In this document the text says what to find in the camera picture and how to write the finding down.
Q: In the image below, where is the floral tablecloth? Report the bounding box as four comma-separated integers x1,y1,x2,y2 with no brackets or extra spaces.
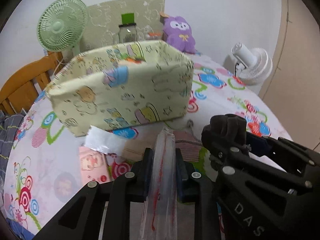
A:
1,56,289,239

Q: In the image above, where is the green cup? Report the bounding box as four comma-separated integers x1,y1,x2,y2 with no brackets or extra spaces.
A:
121,12,135,25

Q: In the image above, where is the green desk fan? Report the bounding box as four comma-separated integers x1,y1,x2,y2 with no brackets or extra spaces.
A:
36,0,88,56

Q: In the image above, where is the yellow cartoon fabric storage box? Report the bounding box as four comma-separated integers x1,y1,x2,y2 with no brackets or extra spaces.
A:
46,40,194,137

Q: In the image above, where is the beige door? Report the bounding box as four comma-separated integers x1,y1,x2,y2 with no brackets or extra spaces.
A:
259,0,319,151

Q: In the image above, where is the green cartoon placemat board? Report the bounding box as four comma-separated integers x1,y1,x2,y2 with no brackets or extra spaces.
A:
80,0,165,52

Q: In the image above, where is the wooden bed headboard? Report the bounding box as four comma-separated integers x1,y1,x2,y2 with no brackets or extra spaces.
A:
1,51,63,115

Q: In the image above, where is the pink cartoon tissue pack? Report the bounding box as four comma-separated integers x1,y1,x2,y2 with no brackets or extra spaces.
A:
79,146,111,185

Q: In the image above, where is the white standing fan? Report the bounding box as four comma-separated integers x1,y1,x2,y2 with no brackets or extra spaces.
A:
231,42,273,95

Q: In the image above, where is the purple plush bunny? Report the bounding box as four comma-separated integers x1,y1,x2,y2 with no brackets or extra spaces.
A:
160,12,196,54

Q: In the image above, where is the clear pack of straws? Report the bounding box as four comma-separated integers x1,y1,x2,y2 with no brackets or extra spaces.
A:
139,128,177,239

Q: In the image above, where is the white cloth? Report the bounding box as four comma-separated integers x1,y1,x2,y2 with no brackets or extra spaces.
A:
83,125,157,162

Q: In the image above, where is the glass mason jar mug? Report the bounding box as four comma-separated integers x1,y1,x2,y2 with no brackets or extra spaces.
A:
118,23,138,43

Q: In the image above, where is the grey plaid pillow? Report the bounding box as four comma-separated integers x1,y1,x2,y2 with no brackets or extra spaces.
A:
0,109,26,181

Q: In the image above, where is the toothpick jar orange lid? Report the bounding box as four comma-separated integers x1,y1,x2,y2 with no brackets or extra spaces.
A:
146,32,163,40

